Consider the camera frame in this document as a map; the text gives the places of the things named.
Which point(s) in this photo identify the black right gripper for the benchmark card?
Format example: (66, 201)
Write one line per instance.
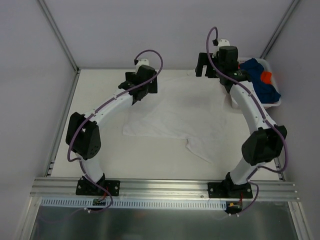
(202, 64)

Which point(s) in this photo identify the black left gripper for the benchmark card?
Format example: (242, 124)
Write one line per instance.
(152, 83)

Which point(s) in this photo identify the white t shirt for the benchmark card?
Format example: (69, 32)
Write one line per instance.
(188, 108)

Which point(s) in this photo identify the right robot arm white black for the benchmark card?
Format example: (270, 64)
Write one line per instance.
(267, 139)

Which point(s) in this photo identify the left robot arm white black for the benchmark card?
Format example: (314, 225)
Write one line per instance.
(83, 135)

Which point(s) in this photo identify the orange t shirt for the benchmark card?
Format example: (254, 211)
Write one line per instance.
(266, 77)

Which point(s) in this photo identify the white plastic laundry basket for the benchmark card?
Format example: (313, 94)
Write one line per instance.
(267, 67)

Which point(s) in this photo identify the blue t shirt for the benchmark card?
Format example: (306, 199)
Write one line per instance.
(265, 91)

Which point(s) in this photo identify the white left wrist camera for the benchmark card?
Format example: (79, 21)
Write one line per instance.
(140, 62)

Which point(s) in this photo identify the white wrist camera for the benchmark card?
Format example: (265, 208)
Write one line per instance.
(219, 43)
(140, 62)

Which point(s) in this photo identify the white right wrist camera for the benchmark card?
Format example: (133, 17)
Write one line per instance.
(219, 43)

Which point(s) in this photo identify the aluminium frame post left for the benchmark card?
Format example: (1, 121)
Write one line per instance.
(57, 33)

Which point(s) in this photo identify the aluminium frame post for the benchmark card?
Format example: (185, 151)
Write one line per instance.
(57, 33)
(280, 27)

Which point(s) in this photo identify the aluminium frame post right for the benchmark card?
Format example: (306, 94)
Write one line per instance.
(280, 27)

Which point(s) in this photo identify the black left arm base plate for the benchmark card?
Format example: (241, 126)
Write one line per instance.
(87, 188)

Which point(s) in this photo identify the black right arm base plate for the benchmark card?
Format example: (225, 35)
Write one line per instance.
(229, 191)

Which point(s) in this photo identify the aluminium mounting rail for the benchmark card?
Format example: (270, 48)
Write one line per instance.
(269, 191)

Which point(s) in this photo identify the white slotted cable duct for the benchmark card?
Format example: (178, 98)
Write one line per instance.
(158, 204)

